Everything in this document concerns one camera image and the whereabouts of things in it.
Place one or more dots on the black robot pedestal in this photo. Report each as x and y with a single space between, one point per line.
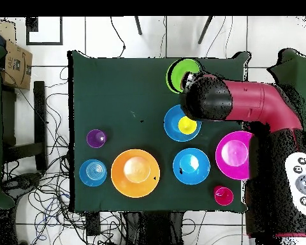
155 229

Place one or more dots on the green plastic bowl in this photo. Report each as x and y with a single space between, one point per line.
178 71

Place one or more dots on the black stool frame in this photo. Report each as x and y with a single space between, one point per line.
39 114

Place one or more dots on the black table foot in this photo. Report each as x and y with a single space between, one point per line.
93 224

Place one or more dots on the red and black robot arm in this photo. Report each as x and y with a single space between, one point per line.
250 102

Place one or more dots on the cardboard box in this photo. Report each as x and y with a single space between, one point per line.
16 66

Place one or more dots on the red plastic cup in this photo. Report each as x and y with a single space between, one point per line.
223 196

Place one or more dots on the dark grey tripod leg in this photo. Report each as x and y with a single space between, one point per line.
138 25
205 30

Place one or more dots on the purple plastic cup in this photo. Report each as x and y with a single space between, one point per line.
94 139

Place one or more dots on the yellow plastic cup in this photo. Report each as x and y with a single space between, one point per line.
187 126

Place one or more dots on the blue plastic bowl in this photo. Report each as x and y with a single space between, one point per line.
191 166
172 125

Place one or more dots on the large pink plastic bowl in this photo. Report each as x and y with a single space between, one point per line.
232 155

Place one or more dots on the dark green table cloth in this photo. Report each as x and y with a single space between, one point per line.
130 84

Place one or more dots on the large orange plastic bowl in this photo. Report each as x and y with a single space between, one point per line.
135 171

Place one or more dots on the translucent blue shallow bowl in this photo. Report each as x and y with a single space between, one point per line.
92 172

